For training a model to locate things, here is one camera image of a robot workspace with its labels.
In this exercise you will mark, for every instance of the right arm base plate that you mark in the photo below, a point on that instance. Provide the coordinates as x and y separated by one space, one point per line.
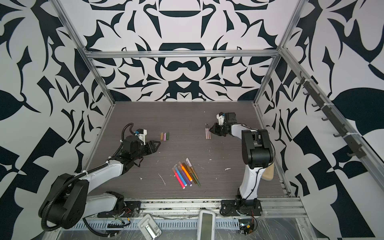
241 208

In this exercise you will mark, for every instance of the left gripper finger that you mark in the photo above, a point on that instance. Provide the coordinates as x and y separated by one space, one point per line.
151 142
152 147

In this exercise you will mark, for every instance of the white tablet device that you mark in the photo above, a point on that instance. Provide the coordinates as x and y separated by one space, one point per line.
206 225

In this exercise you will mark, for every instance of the black hook rail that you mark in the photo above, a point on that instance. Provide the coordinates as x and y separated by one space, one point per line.
333 115

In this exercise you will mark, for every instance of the blue marker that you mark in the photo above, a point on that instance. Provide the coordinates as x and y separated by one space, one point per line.
180 176

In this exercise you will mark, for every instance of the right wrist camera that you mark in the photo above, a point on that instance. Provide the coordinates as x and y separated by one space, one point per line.
221 118

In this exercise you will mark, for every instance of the olive green marker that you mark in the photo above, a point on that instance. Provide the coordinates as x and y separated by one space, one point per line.
194 176

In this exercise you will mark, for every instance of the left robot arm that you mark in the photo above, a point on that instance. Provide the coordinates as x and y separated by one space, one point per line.
68 200

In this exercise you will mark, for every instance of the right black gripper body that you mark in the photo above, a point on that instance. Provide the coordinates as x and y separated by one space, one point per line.
221 130

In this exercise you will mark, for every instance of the beige sponge block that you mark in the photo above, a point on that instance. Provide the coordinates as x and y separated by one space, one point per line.
268 174

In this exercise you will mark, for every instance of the purple marker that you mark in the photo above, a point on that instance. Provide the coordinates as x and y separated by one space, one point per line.
185 176

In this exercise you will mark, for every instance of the green lit circuit board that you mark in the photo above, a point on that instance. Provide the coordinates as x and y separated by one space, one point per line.
247 226

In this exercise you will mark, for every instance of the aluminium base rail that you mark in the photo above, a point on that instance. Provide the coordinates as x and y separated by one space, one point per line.
190 208

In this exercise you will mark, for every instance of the red pink marker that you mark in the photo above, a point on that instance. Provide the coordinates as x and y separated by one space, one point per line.
179 179

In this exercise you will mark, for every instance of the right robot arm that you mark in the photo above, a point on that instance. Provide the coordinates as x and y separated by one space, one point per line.
257 151

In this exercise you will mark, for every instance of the orange marker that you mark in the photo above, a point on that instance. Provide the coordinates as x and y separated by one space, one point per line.
186 172

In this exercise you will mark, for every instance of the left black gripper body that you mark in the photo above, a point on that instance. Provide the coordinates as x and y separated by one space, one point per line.
142 150

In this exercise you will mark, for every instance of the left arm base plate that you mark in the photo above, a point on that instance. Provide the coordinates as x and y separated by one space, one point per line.
122 209

